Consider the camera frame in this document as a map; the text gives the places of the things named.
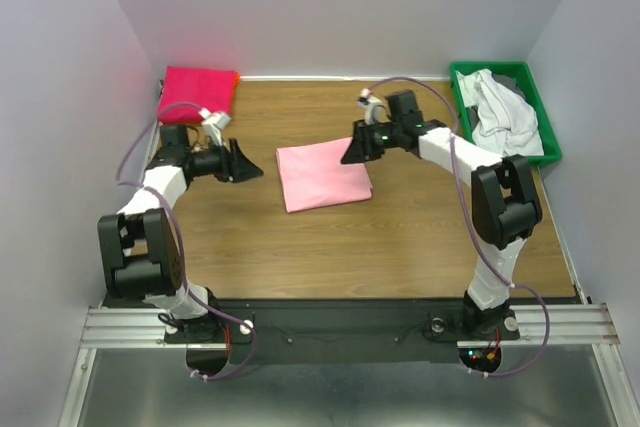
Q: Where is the green plastic bin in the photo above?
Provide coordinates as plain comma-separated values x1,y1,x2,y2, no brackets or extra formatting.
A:
450,61,562,167

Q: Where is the white crumpled t shirt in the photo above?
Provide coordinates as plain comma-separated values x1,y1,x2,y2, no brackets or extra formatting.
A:
456,69,544,157

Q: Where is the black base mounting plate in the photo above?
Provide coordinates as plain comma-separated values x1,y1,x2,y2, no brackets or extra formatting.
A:
162,298,520,371

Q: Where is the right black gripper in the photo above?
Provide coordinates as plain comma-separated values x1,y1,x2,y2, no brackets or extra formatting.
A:
338,118,401,165

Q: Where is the grey garment in bin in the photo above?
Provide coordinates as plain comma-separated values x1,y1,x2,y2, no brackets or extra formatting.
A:
492,73,526,99

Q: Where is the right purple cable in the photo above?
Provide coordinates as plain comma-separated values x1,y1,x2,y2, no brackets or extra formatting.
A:
362,76,551,379

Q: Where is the light pink t shirt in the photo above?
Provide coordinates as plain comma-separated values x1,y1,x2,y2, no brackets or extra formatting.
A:
276,138,372,213

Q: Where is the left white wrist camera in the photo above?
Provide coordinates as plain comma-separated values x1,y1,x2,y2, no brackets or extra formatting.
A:
199,108,231,147

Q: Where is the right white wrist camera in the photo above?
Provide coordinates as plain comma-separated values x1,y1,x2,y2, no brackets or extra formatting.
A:
357,88,385,125

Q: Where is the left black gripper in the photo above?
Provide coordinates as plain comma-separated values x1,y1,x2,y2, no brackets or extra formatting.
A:
187,136,264,184

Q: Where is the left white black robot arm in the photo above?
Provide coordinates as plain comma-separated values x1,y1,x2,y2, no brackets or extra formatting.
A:
97,112,263,342

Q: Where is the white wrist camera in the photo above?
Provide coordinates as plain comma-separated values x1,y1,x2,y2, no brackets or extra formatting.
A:
199,108,231,147
357,88,385,125

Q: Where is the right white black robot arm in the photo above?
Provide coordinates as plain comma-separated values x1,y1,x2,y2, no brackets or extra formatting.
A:
341,89,542,337

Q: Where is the aluminium extrusion rail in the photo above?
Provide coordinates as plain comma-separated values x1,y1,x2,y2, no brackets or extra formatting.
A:
80,304,620,350

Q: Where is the folded magenta t shirt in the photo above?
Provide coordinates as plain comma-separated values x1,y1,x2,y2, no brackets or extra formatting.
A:
157,66,238,124

